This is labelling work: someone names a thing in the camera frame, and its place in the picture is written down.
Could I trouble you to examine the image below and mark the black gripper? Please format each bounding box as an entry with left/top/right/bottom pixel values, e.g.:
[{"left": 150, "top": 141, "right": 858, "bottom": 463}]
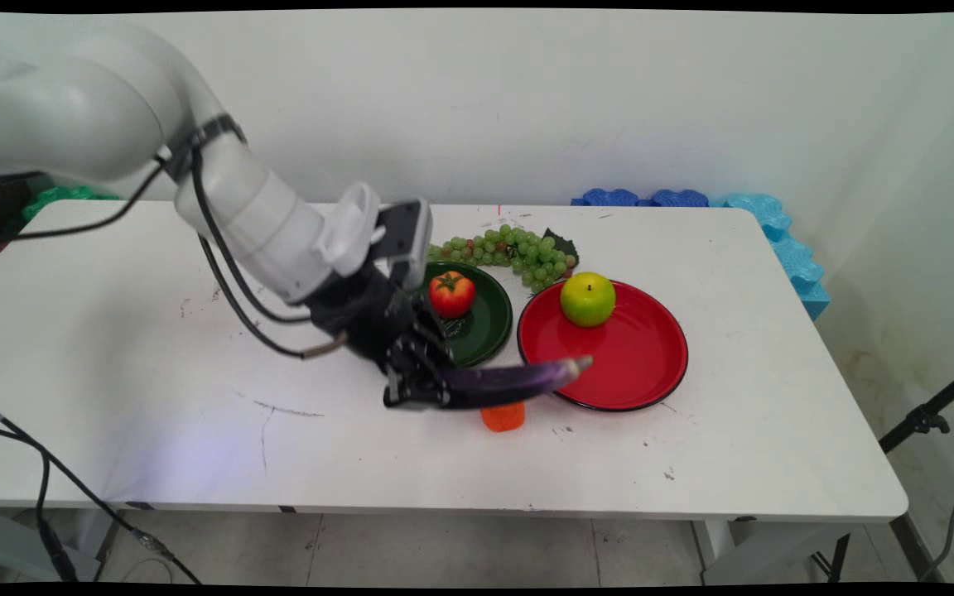
[{"left": 307, "top": 267, "right": 478, "bottom": 411}]

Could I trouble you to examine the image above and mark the purple toy eggplant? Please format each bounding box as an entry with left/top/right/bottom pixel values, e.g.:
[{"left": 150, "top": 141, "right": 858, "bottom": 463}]
[{"left": 442, "top": 355, "right": 595, "bottom": 410}]

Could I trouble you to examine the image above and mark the red toy tomato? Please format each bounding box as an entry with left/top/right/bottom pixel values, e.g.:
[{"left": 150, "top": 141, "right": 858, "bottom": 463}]
[{"left": 428, "top": 271, "right": 477, "bottom": 320}]

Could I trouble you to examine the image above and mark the dark green plate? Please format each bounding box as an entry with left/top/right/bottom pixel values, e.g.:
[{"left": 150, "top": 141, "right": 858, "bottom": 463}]
[{"left": 412, "top": 262, "right": 515, "bottom": 369}]

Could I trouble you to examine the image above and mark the orange toy carrot chunk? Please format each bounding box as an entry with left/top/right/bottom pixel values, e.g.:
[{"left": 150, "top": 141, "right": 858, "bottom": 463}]
[{"left": 480, "top": 401, "right": 527, "bottom": 434}]

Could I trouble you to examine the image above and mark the green toy grape bunch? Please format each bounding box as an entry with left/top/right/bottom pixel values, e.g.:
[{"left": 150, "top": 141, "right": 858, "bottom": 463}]
[{"left": 427, "top": 223, "right": 579, "bottom": 295}]

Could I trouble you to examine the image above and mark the green toy apple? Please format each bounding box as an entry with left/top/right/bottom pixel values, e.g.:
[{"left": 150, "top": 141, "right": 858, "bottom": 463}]
[{"left": 560, "top": 272, "right": 617, "bottom": 329}]

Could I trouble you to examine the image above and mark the dark green grape leaf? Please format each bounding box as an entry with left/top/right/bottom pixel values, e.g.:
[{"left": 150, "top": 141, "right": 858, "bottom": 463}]
[{"left": 543, "top": 228, "right": 581, "bottom": 271}]

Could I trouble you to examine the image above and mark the red plate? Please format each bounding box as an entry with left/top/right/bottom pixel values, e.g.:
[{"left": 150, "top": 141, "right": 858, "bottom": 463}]
[{"left": 517, "top": 279, "right": 690, "bottom": 413}]

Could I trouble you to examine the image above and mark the dark blue foam mat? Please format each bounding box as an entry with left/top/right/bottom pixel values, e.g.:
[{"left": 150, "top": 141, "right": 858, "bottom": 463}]
[
  {"left": 649, "top": 189, "right": 711, "bottom": 209},
  {"left": 570, "top": 188, "right": 640, "bottom": 208}
]

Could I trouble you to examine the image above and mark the white table leg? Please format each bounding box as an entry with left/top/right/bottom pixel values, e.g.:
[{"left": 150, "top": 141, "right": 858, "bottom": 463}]
[{"left": 691, "top": 518, "right": 852, "bottom": 585}]

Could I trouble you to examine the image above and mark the cyan foam mat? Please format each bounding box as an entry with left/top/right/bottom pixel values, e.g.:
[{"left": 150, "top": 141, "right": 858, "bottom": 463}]
[{"left": 709, "top": 192, "right": 832, "bottom": 321}]

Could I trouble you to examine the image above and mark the green foam mat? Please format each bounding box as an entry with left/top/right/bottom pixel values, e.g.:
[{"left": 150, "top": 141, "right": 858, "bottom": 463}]
[{"left": 22, "top": 185, "right": 121, "bottom": 224}]

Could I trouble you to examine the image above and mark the grey table leg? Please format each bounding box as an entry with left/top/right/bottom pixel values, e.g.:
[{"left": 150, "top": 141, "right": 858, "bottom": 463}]
[{"left": 0, "top": 507, "right": 122, "bottom": 582}]

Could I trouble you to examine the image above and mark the black tripod stand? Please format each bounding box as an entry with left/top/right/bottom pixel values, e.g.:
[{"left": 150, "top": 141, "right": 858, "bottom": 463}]
[{"left": 826, "top": 359, "right": 954, "bottom": 583}]

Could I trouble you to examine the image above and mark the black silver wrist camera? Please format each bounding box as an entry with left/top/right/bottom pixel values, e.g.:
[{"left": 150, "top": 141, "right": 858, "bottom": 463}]
[{"left": 373, "top": 199, "right": 435, "bottom": 291}]

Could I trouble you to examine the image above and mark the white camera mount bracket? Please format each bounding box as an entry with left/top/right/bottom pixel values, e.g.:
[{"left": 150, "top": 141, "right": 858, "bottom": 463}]
[{"left": 315, "top": 182, "right": 383, "bottom": 279}]

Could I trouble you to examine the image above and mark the black gripper cable on arm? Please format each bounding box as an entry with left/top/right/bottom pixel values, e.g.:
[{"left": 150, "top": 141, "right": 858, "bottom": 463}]
[{"left": 197, "top": 236, "right": 350, "bottom": 362}]

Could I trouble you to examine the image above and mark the black camera cable on arm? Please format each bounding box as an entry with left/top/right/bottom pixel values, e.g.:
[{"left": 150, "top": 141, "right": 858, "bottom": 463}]
[{"left": 189, "top": 145, "right": 316, "bottom": 325}]

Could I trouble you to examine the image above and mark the black cable behind arm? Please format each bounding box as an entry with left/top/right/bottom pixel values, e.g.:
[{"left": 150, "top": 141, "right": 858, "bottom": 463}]
[{"left": 13, "top": 156, "right": 173, "bottom": 243}]

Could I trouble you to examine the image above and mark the black cable with connector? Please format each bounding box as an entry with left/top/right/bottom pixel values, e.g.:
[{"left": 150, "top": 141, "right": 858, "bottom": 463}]
[{"left": 0, "top": 392, "right": 203, "bottom": 586}]

